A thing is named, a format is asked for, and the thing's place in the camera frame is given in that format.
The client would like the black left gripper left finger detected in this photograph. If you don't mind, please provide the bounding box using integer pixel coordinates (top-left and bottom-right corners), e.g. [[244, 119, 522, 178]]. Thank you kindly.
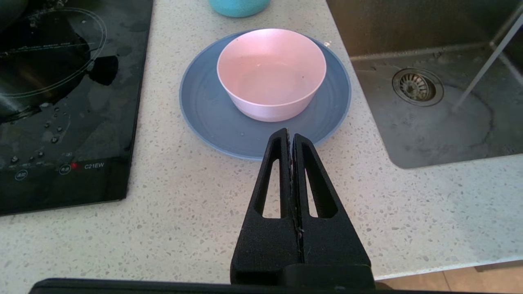
[[230, 128, 304, 286]]

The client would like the black induction cooktop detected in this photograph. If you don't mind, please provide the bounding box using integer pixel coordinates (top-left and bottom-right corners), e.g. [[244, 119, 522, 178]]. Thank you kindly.
[[0, 0, 154, 217]]

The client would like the pink bowl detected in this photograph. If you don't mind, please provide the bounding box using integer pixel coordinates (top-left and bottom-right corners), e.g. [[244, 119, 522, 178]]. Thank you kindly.
[[216, 28, 327, 123]]

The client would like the metal sink drain strainer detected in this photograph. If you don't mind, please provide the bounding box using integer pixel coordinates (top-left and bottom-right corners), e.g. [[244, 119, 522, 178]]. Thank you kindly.
[[392, 67, 445, 107]]

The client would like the running water stream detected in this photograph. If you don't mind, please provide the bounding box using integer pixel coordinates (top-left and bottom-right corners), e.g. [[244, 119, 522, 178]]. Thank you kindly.
[[451, 14, 523, 113]]

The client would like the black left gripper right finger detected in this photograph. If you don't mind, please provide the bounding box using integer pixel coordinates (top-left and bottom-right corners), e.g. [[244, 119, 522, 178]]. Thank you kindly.
[[292, 133, 375, 289]]

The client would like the stainless steel sink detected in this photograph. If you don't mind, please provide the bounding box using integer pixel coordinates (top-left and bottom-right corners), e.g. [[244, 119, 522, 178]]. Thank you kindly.
[[326, 0, 523, 170]]

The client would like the teal bowl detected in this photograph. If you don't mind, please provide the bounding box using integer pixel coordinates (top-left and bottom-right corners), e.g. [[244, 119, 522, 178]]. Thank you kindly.
[[208, 0, 271, 18]]

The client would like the blue round plate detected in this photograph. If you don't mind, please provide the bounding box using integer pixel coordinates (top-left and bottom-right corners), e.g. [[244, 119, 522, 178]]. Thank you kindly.
[[179, 29, 352, 160]]

